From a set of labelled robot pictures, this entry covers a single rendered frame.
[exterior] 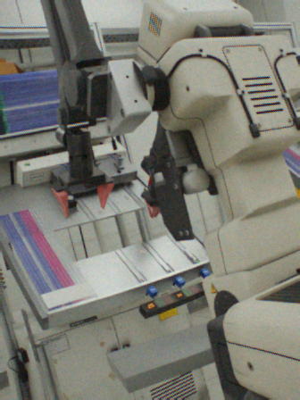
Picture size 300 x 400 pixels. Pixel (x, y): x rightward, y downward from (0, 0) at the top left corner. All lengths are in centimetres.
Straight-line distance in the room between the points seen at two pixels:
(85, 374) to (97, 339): 15
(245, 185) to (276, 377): 40
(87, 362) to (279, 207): 114
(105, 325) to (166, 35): 123
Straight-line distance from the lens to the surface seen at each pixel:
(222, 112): 83
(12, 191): 193
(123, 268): 161
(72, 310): 145
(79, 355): 182
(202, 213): 412
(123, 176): 197
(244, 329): 59
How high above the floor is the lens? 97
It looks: 1 degrees up
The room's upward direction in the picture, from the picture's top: 15 degrees counter-clockwise
